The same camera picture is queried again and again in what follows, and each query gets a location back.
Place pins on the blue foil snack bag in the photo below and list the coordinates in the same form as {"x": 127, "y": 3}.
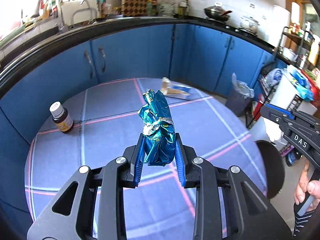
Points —
{"x": 158, "y": 130}

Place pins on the torn blue white carton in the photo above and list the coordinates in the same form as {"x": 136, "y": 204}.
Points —
{"x": 170, "y": 89}

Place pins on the green kettle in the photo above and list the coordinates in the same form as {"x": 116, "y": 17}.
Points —
{"x": 166, "y": 8}

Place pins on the plaid blue tablecloth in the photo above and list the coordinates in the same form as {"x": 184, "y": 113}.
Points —
{"x": 106, "y": 122}

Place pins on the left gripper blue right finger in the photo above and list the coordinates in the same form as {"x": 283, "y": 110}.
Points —
{"x": 180, "y": 160}

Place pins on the blue kitchen cabinets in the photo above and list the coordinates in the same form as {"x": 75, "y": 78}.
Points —
{"x": 69, "y": 64}

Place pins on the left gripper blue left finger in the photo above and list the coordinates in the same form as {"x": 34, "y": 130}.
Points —
{"x": 139, "y": 159}

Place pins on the person's right hand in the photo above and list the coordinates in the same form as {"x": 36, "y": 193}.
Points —
{"x": 306, "y": 185}

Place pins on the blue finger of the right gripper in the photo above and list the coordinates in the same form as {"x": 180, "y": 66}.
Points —
{"x": 275, "y": 117}
{"x": 270, "y": 107}

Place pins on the grey trash bin with bag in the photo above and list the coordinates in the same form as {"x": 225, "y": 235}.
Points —
{"x": 239, "y": 96}

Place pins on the brown medicine bottle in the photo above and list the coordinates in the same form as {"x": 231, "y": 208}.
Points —
{"x": 61, "y": 117}

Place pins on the white dish basin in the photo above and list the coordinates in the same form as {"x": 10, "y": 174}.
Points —
{"x": 74, "y": 12}

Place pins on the white ceramic pot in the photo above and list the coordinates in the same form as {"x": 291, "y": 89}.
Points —
{"x": 249, "y": 24}

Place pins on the black round stool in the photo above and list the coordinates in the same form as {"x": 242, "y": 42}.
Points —
{"x": 274, "y": 167}

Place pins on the black wire rack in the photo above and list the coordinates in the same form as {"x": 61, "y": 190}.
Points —
{"x": 293, "y": 48}

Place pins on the black wok with lid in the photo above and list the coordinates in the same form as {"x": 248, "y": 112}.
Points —
{"x": 216, "y": 12}

